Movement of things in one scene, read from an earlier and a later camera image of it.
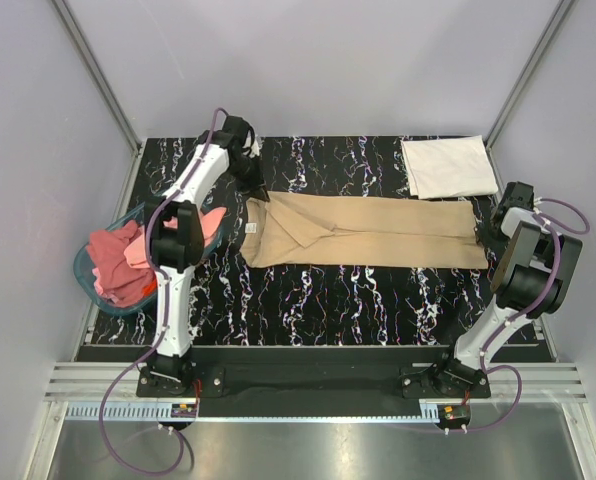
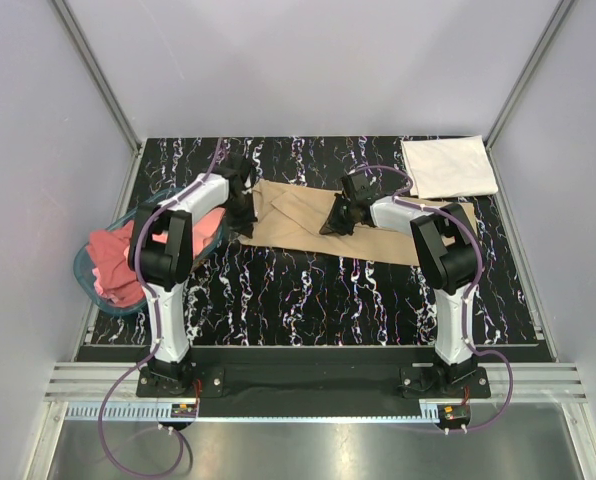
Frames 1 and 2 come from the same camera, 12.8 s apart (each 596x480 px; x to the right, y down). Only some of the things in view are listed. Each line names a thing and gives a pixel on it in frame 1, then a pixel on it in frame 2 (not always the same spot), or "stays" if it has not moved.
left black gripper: (256, 186) to (243, 225)
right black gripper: (484, 238) to (332, 225)
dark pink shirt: (122, 284) stays
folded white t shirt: (448, 167) stays
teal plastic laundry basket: (111, 265) stays
